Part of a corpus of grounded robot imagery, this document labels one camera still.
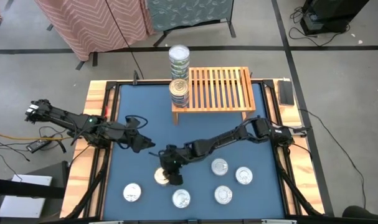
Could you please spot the white box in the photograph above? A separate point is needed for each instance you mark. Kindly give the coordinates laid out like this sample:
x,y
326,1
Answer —
x,y
20,207

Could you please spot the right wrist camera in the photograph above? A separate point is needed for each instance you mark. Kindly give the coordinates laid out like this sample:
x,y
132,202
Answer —
x,y
162,157

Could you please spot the silver-lid seafood can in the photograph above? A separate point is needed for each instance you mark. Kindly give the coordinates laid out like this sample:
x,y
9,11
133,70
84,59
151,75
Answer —
x,y
179,53
179,69
243,175

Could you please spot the teal can silver lid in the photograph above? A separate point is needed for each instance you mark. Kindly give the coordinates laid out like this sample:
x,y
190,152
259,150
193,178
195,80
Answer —
x,y
219,166

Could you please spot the black metal bar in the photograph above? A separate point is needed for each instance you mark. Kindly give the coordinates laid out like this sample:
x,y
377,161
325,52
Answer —
x,y
20,188

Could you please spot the black equipment case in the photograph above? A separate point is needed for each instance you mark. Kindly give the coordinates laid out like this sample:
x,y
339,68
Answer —
x,y
332,12

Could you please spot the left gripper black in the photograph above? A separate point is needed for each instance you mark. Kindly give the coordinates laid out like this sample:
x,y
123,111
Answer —
x,y
124,135

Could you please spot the wooden slatted shelf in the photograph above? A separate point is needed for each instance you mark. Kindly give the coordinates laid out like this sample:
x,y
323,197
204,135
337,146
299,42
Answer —
x,y
247,90

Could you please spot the pink chevron cloth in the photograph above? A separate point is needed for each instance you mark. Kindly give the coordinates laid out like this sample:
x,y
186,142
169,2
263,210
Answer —
x,y
92,25

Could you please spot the blue table mat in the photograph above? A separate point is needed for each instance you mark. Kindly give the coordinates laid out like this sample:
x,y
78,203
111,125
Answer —
x,y
145,102

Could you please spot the black rounded object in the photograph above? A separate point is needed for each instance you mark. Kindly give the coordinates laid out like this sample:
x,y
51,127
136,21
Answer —
x,y
363,213

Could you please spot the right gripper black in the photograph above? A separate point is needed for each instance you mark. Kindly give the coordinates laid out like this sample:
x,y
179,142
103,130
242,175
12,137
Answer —
x,y
176,157

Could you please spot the black flat box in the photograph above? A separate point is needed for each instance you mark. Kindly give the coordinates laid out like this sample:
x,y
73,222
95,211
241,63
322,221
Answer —
x,y
286,92

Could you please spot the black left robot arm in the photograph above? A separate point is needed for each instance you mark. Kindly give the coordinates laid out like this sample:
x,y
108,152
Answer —
x,y
67,119

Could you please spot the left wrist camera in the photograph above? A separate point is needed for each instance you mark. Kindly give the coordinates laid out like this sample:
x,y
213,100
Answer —
x,y
132,123

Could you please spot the black cloth rack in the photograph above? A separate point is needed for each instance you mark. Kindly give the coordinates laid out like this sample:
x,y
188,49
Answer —
x,y
163,38
94,60

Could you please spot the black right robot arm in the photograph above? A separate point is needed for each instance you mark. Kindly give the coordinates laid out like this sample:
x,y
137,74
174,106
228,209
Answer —
x,y
226,140

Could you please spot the green-white can silver lid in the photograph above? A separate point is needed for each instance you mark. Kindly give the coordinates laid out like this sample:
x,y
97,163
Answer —
x,y
179,75

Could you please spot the white strip on frame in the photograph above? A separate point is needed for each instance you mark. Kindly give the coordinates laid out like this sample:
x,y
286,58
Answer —
x,y
106,222
279,221

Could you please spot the black power adapter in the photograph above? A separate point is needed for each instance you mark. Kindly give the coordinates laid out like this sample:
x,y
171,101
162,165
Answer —
x,y
38,146

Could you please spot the red can silver lid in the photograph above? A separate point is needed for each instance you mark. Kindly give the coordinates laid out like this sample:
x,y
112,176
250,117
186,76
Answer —
x,y
132,192

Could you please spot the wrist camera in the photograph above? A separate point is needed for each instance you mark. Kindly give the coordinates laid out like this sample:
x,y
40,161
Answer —
x,y
162,157
132,123

